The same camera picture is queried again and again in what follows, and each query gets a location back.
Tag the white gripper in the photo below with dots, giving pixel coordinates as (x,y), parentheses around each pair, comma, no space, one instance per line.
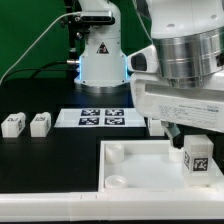
(196,107)

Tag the white square tabletop part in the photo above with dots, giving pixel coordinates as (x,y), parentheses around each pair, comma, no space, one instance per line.
(149,166)

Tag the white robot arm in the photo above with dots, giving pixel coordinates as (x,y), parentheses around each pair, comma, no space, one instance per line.
(179,77)

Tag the white L-shaped obstacle fence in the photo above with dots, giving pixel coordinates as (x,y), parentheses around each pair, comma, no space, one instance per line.
(113,205)

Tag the white sheet with tags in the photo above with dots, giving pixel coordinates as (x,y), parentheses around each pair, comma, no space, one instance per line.
(99,117)

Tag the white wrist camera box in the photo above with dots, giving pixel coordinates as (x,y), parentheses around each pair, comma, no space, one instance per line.
(144,60)

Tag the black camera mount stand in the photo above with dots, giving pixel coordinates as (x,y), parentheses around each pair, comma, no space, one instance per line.
(74,26)

